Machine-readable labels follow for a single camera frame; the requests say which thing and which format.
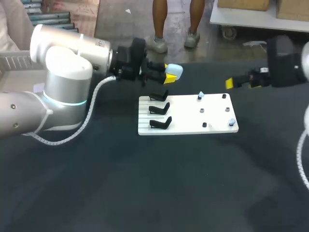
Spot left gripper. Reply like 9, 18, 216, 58
108, 37, 177, 87

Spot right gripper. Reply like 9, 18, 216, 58
225, 35, 305, 91

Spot light blue earbud case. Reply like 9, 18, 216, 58
165, 63, 184, 81

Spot white plate with black stands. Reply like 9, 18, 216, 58
138, 89, 239, 136

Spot cardboard box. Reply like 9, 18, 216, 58
217, 0, 270, 12
276, 0, 309, 22

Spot person's legs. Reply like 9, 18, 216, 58
144, 0, 206, 54

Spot grey cart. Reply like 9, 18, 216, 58
209, 0, 309, 37

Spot pink cardboard sheet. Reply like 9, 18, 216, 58
44, 0, 100, 37

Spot metal tubes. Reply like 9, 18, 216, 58
23, 0, 80, 33

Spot grey slotted basket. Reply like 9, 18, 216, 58
0, 50, 47, 95

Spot white cable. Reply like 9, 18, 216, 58
296, 127, 309, 191
23, 75, 119, 146

